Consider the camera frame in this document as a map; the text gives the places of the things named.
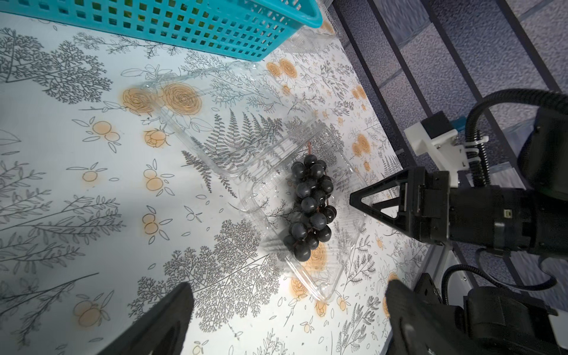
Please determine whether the clear clamshell container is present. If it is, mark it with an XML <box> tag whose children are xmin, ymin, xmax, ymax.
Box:
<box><xmin>141</xmin><ymin>61</ymin><xmax>364</xmax><ymax>301</ymax></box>

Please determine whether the black grape bunch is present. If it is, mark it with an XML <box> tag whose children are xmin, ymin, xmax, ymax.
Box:
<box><xmin>283</xmin><ymin>154</ymin><xmax>338</xmax><ymax>263</ymax></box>

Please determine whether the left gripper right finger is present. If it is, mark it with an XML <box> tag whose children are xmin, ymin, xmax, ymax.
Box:
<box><xmin>385</xmin><ymin>280</ymin><xmax>488</xmax><ymax>354</ymax></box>

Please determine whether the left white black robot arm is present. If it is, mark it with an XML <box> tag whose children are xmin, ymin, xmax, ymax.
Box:
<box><xmin>102</xmin><ymin>274</ymin><xmax>567</xmax><ymax>354</ymax></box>

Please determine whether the teal plastic basket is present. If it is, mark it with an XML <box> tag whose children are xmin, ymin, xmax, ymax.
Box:
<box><xmin>1</xmin><ymin>0</ymin><xmax>323</xmax><ymax>62</ymax></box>

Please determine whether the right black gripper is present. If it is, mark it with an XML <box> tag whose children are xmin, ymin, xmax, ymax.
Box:
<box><xmin>349</xmin><ymin>167</ymin><xmax>567</xmax><ymax>257</ymax></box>

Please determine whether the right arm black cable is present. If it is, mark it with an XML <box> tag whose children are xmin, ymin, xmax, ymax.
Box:
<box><xmin>441</xmin><ymin>87</ymin><xmax>568</xmax><ymax>307</ymax></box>

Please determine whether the clear plastic container far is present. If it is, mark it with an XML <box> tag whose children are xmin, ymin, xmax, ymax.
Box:
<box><xmin>280</xmin><ymin>8</ymin><xmax>337</xmax><ymax>53</ymax></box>

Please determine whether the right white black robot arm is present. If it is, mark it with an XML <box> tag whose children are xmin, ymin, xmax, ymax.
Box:
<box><xmin>350</xmin><ymin>108</ymin><xmax>567</xmax><ymax>258</ymax></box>

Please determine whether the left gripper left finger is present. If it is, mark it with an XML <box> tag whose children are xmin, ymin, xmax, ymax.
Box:
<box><xmin>100</xmin><ymin>282</ymin><xmax>195</xmax><ymax>355</ymax></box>

